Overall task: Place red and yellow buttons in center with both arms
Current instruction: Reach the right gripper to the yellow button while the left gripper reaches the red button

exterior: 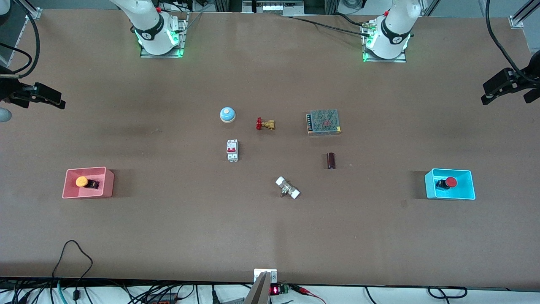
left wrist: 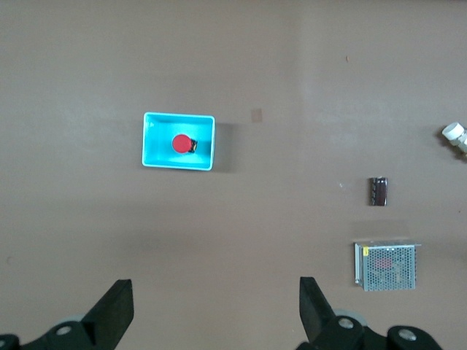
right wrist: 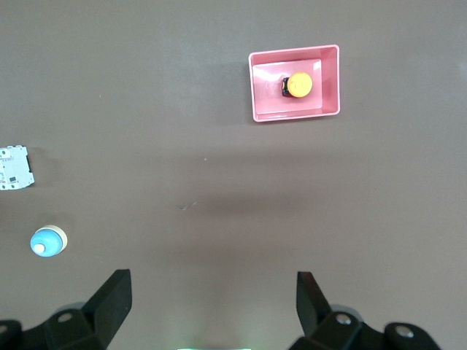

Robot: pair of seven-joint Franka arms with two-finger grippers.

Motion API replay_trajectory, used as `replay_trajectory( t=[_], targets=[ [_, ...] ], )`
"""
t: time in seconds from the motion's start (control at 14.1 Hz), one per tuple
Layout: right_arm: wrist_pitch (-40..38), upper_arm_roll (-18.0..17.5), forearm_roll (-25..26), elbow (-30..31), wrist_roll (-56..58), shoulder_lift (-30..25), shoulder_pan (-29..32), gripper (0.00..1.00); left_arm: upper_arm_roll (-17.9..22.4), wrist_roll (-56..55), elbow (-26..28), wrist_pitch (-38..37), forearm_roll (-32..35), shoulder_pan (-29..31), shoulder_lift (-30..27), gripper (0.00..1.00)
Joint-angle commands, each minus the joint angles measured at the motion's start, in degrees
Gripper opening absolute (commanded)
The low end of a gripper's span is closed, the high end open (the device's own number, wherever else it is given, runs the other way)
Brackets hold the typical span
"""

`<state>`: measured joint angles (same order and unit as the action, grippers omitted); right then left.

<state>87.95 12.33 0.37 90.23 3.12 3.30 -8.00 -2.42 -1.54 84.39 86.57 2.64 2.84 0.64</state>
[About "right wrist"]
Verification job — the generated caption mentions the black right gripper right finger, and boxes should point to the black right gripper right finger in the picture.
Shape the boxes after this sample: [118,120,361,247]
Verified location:
[290,271,388,350]

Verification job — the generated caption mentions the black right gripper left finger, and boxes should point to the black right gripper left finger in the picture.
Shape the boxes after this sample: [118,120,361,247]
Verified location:
[21,268,132,350]

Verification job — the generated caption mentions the yellow push button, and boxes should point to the yellow push button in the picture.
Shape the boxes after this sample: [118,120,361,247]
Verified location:
[281,71,314,99]

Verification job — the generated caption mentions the blue service bell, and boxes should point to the blue service bell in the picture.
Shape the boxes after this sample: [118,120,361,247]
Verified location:
[29,225,69,259]

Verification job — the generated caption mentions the white circuit breaker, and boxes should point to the white circuit breaker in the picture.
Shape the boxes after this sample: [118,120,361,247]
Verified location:
[0,145,36,192]

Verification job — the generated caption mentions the pink plastic bin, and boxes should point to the pink plastic bin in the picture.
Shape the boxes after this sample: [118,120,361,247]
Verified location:
[248,44,341,123]

